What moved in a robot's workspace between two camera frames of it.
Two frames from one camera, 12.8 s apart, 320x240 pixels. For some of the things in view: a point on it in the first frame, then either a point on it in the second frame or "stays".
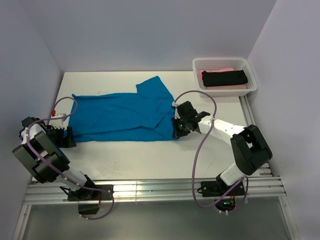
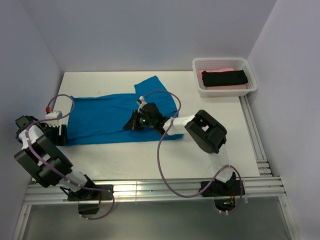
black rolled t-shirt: (224, 78) stays
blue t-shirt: (148, 115) stays
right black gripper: (177, 132) -> (133, 123)
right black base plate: (219, 188) stays
